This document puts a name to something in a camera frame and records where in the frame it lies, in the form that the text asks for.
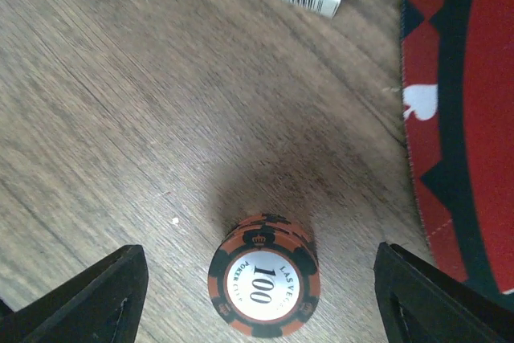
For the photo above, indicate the red brown chip stack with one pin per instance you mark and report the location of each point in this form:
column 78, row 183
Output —
column 264, row 278

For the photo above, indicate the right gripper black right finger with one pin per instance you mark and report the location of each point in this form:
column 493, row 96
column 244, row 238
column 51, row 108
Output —
column 419, row 303

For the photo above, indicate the round red black poker mat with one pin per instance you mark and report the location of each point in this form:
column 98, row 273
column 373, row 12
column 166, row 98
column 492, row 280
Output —
column 457, row 73

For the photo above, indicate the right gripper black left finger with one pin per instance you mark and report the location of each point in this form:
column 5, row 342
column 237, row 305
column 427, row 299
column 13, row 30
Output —
column 103, row 303

